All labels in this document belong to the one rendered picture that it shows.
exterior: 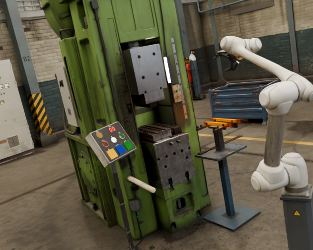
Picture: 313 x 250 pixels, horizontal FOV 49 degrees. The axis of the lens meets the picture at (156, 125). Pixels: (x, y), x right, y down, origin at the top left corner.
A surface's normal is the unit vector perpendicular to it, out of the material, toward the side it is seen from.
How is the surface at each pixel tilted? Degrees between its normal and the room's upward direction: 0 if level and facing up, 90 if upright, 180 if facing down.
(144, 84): 90
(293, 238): 90
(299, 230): 90
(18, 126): 90
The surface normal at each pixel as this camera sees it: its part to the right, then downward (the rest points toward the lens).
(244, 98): -0.66, 0.27
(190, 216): 0.50, 0.08
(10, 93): 0.66, 0.03
